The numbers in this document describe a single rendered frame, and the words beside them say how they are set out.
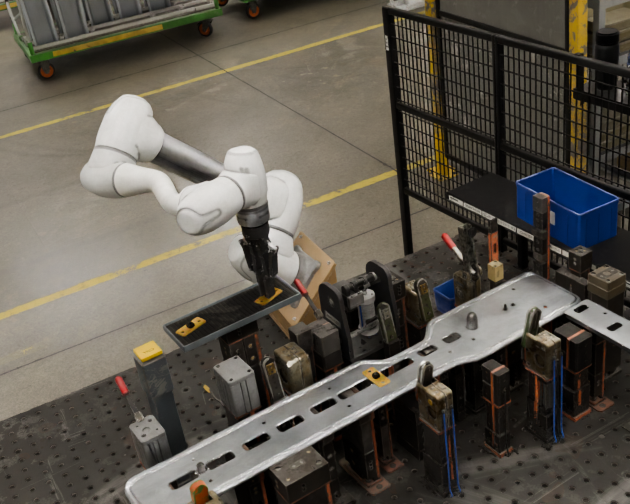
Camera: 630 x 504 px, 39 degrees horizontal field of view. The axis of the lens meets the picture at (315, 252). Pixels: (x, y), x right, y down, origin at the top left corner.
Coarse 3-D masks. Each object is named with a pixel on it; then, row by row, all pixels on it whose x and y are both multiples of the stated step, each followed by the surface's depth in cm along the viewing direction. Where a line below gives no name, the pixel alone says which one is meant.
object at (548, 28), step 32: (448, 0) 494; (480, 0) 467; (512, 0) 444; (544, 0) 423; (576, 0) 400; (512, 32) 453; (544, 32) 431; (576, 32) 407; (448, 64) 515; (480, 64) 487; (512, 64) 462; (544, 64) 440; (480, 96) 497; (512, 96) 471; (544, 96) 448; (512, 128) 481; (544, 128) 459; (448, 160) 557; (480, 160) 521; (512, 160) 494; (576, 160) 439
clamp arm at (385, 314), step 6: (378, 306) 251; (384, 306) 251; (378, 312) 252; (384, 312) 251; (390, 312) 253; (378, 318) 253; (384, 318) 252; (390, 318) 253; (384, 324) 252; (390, 324) 253; (384, 330) 253; (390, 330) 254; (384, 336) 254; (390, 336) 254; (396, 336) 255
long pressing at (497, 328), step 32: (512, 288) 268; (544, 288) 266; (448, 320) 258; (480, 320) 256; (512, 320) 254; (544, 320) 253; (416, 352) 247; (448, 352) 245; (480, 352) 243; (320, 384) 240; (352, 384) 239; (256, 416) 232; (288, 416) 231; (320, 416) 229; (352, 416) 228; (192, 448) 225; (224, 448) 224; (256, 448) 222; (288, 448) 221; (128, 480) 218; (160, 480) 217; (192, 480) 215; (224, 480) 214
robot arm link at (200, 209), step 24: (120, 168) 258; (144, 168) 256; (120, 192) 259; (144, 192) 256; (168, 192) 233; (192, 192) 220; (216, 192) 219; (240, 192) 224; (192, 216) 215; (216, 216) 218
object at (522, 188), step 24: (552, 168) 297; (528, 192) 288; (552, 192) 302; (576, 192) 291; (600, 192) 280; (528, 216) 292; (552, 216) 280; (576, 216) 269; (600, 216) 273; (576, 240) 274; (600, 240) 278
